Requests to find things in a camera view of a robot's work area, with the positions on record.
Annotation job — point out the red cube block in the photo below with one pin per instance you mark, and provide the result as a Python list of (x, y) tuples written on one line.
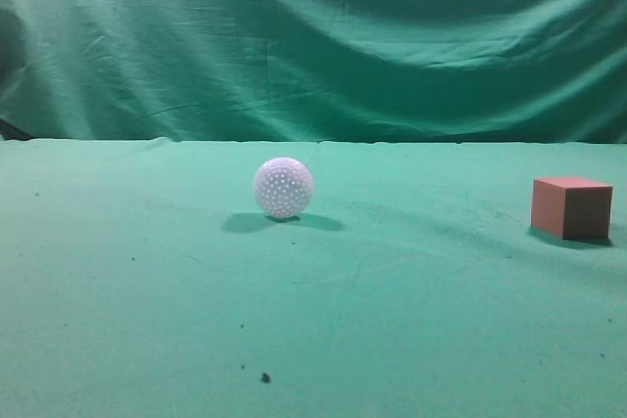
[(571, 207)]

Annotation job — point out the white dimpled ball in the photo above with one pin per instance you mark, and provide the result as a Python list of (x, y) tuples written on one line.
[(283, 187)]

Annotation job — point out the green backdrop cloth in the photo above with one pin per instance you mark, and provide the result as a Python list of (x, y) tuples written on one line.
[(541, 71)]

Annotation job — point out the green table cloth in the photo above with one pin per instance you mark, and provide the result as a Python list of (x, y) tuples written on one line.
[(142, 279)]

